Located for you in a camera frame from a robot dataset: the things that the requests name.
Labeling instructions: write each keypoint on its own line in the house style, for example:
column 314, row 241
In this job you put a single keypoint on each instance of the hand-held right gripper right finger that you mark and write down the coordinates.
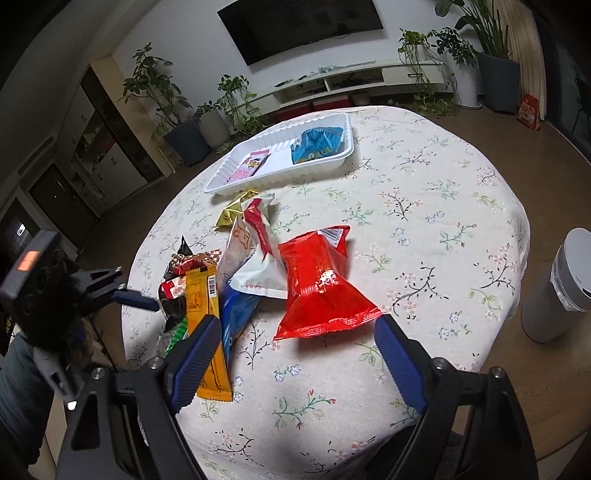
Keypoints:
column 400, row 367

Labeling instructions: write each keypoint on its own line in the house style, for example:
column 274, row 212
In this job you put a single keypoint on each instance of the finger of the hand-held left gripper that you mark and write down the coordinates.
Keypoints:
column 138, row 301
column 85, row 279

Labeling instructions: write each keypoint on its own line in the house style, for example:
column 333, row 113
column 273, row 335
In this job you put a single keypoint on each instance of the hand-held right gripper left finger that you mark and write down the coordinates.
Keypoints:
column 196, row 364

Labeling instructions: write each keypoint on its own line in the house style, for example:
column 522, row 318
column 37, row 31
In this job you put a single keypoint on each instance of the green snack packet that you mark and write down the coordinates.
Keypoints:
column 173, row 339

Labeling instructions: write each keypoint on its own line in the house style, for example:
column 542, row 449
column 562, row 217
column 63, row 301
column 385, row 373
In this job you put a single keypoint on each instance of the small red and white packet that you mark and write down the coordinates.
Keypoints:
column 173, row 288

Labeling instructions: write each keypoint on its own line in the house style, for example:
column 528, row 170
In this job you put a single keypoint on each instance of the dark blue snack packet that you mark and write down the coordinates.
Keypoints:
column 238, row 318

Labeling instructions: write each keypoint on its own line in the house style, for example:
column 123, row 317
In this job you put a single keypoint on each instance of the orange snack packet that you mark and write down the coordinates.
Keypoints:
column 201, row 295

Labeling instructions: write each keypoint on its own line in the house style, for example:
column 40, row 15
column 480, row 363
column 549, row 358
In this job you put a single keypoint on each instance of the black and gold snack packet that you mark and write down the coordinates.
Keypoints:
column 183, row 247

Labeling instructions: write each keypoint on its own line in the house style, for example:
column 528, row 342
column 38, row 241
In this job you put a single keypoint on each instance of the red heart-pattern snack packet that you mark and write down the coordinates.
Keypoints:
column 198, row 261

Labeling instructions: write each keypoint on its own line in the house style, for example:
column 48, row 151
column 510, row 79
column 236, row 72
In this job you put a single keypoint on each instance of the white and red snack packet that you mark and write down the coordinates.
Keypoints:
column 258, row 272

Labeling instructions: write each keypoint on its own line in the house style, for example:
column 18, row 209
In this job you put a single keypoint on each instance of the clear packet with orange print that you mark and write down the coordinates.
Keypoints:
column 238, row 249

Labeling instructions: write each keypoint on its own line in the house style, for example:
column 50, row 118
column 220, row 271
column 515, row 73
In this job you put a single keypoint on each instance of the large red snack packet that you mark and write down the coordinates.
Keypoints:
column 318, row 286

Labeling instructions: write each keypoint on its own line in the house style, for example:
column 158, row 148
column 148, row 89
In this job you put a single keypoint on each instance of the gold foil snack packet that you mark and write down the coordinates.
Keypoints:
column 233, row 210

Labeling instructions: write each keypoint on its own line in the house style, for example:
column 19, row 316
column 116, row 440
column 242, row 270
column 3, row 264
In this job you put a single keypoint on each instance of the pink snack packet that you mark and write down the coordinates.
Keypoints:
column 249, row 167

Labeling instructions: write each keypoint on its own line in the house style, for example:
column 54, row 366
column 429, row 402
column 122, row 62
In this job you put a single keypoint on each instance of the white plastic tray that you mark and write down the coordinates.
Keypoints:
column 277, row 161

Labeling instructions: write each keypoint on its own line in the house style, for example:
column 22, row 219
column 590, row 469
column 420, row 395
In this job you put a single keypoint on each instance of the light blue snack packet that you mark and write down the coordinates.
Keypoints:
column 316, row 144

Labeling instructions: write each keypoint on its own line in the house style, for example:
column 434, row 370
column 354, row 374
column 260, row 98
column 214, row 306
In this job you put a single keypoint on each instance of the dark wooden cupboard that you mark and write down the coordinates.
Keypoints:
column 99, row 147

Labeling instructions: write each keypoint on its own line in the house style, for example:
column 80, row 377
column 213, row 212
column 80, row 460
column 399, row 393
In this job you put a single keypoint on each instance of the potted plant dark square pot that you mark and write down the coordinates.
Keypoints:
column 184, row 138

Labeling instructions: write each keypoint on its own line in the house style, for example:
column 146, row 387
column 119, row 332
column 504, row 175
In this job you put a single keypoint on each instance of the grey and white trash can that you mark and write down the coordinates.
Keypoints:
column 561, row 295

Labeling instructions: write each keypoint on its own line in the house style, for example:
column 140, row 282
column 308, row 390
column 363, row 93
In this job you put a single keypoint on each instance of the potted plant white ribbed pot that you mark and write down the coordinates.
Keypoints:
column 214, row 127

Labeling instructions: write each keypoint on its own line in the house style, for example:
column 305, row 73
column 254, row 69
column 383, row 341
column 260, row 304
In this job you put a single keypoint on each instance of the leafy climbing plant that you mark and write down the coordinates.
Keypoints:
column 240, row 101

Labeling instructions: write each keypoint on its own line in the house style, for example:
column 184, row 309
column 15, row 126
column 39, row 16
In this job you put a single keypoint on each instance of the red paper bag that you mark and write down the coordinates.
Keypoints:
column 529, row 113

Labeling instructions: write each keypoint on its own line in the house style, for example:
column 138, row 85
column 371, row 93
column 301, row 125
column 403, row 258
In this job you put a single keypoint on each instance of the white television cabinet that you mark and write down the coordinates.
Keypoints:
column 369, row 76

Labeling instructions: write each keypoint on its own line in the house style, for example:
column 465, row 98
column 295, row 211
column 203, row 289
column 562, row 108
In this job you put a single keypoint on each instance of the potted plant white round pot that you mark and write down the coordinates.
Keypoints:
column 464, row 78

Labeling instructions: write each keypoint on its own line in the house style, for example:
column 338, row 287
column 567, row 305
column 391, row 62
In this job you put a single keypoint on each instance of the tall plant grey pot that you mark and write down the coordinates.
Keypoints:
column 498, row 78

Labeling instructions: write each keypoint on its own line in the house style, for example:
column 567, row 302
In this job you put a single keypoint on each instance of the trailing vine plant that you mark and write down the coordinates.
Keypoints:
column 420, row 60

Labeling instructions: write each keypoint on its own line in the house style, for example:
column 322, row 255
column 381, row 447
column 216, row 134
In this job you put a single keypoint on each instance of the beige curtain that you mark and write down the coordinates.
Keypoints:
column 526, row 50

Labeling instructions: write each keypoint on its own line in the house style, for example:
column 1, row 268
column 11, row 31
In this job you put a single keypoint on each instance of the wall-mounted television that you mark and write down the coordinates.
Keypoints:
column 300, row 25

